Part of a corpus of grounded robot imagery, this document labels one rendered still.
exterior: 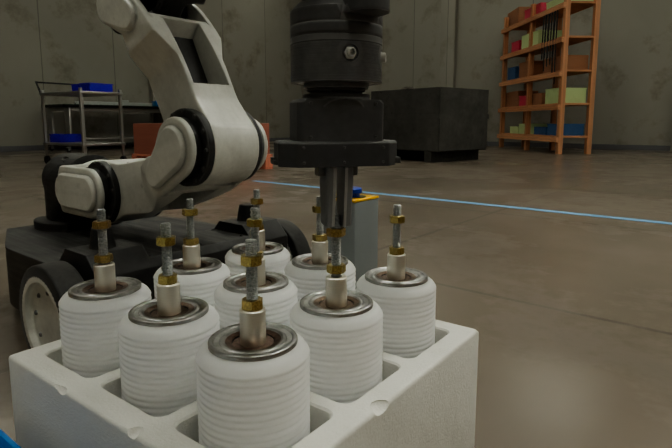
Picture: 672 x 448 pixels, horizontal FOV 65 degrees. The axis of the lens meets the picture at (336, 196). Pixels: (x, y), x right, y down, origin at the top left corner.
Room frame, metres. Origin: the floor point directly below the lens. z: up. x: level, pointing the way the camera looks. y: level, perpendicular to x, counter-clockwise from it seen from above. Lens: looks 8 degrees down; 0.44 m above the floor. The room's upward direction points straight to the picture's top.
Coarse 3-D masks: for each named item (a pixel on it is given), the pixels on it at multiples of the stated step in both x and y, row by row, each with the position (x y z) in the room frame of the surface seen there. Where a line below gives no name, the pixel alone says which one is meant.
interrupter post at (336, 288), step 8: (328, 280) 0.51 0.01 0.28; (336, 280) 0.51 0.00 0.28; (344, 280) 0.52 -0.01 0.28; (328, 288) 0.52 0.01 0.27; (336, 288) 0.51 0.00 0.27; (344, 288) 0.52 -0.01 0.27; (328, 296) 0.52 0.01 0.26; (336, 296) 0.51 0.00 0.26; (344, 296) 0.52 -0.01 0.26; (328, 304) 0.51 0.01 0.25; (336, 304) 0.51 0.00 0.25; (344, 304) 0.52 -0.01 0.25
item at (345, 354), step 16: (304, 320) 0.49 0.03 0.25; (320, 320) 0.48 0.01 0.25; (336, 320) 0.48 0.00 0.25; (352, 320) 0.48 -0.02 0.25; (368, 320) 0.49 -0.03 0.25; (304, 336) 0.49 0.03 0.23; (320, 336) 0.48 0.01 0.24; (336, 336) 0.47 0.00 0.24; (352, 336) 0.48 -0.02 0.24; (368, 336) 0.49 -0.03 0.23; (320, 352) 0.48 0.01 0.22; (336, 352) 0.48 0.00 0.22; (352, 352) 0.48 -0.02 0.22; (368, 352) 0.49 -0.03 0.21; (320, 368) 0.48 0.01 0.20; (336, 368) 0.48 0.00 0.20; (352, 368) 0.48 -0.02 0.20; (368, 368) 0.49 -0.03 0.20; (320, 384) 0.48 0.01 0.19; (336, 384) 0.48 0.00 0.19; (352, 384) 0.48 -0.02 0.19; (368, 384) 0.49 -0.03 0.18; (336, 400) 0.47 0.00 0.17; (352, 400) 0.48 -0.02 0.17
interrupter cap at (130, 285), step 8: (88, 280) 0.59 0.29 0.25; (120, 280) 0.60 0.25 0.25; (128, 280) 0.60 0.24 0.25; (136, 280) 0.59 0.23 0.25; (72, 288) 0.56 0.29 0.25; (80, 288) 0.57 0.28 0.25; (88, 288) 0.57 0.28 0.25; (120, 288) 0.58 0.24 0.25; (128, 288) 0.57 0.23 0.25; (136, 288) 0.57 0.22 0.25; (72, 296) 0.54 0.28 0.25; (80, 296) 0.54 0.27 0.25; (88, 296) 0.54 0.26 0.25; (96, 296) 0.54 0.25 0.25; (104, 296) 0.54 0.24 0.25; (112, 296) 0.54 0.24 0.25; (120, 296) 0.55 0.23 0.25
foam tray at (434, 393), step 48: (48, 384) 0.50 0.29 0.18; (96, 384) 0.49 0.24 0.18; (384, 384) 0.49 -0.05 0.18; (432, 384) 0.53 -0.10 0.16; (48, 432) 0.50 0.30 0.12; (96, 432) 0.44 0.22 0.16; (144, 432) 0.41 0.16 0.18; (192, 432) 0.44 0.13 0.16; (336, 432) 0.41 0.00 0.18; (384, 432) 0.45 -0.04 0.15; (432, 432) 0.53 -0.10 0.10
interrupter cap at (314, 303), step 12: (300, 300) 0.52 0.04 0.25; (312, 300) 0.53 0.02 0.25; (324, 300) 0.53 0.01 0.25; (348, 300) 0.53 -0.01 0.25; (360, 300) 0.52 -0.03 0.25; (372, 300) 0.52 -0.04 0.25; (312, 312) 0.49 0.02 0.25; (324, 312) 0.49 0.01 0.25; (336, 312) 0.49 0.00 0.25; (348, 312) 0.49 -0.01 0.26; (360, 312) 0.49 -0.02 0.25
